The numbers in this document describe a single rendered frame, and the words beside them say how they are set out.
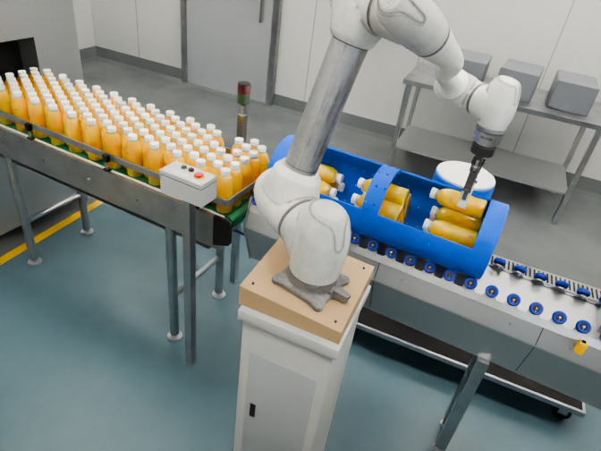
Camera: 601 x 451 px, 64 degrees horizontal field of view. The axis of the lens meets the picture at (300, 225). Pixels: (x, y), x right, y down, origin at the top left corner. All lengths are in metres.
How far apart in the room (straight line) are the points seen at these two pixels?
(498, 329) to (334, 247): 0.80
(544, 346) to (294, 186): 1.04
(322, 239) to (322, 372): 0.42
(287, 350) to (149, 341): 1.37
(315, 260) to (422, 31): 0.62
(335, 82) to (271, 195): 0.37
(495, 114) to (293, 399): 1.09
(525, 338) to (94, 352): 2.00
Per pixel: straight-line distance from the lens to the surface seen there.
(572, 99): 4.38
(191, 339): 2.45
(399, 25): 1.15
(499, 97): 1.60
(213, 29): 5.95
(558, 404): 2.80
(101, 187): 2.43
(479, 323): 1.87
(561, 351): 1.90
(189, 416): 2.42
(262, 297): 1.39
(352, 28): 1.26
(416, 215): 1.98
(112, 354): 2.69
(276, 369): 1.55
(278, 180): 1.39
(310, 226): 1.27
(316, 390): 1.54
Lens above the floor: 2.00
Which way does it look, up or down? 34 degrees down
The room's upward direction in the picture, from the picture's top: 8 degrees clockwise
